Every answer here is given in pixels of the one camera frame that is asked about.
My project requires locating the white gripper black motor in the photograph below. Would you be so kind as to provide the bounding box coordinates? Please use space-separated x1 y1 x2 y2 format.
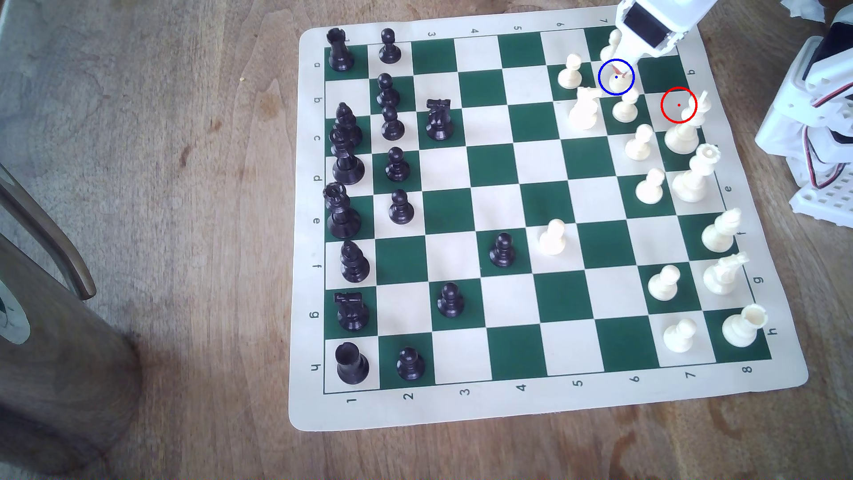
616 0 720 69

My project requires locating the white bishop chess piece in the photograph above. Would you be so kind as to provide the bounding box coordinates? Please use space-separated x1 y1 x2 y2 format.
701 207 743 253
605 61 633 93

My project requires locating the white knight chess piece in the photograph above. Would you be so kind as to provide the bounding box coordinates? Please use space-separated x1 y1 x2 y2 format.
568 86 604 132
702 252 749 296

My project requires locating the white king chess piece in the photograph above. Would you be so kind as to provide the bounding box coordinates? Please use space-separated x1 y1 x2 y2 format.
664 92 713 156

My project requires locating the white queen chess piece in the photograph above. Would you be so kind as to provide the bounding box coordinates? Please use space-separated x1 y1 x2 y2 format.
672 143 722 204

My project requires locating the green and white chess mat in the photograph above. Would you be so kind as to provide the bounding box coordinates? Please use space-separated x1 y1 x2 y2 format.
288 0 809 432

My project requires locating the black knight chess piece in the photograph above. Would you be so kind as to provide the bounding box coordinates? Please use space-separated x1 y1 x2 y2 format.
426 99 454 141
334 291 371 332

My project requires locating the black pawn chess piece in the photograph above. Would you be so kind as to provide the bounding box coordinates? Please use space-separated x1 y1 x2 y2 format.
384 147 411 183
381 105 406 141
376 72 401 109
489 232 517 268
396 347 426 381
437 282 465 318
379 28 403 65
389 188 415 225

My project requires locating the black rook chess piece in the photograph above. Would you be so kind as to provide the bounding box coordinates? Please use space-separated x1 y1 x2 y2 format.
326 27 355 73
335 342 370 385

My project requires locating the black bishop chess piece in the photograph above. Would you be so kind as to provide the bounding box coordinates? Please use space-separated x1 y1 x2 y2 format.
333 102 364 149
340 240 371 284

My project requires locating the white rook chess piece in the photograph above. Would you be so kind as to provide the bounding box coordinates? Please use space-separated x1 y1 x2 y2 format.
721 303 769 349

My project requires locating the white crumpled tissue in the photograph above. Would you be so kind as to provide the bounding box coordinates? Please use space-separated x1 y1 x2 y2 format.
780 0 829 22

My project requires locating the red black white servo cable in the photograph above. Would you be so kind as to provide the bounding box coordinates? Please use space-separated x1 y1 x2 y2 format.
802 83 853 192

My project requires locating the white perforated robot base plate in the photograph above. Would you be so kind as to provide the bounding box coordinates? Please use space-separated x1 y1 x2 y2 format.
789 176 853 229

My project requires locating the brushed steel jug with handle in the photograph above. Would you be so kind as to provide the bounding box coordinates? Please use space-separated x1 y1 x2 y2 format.
0 163 143 476

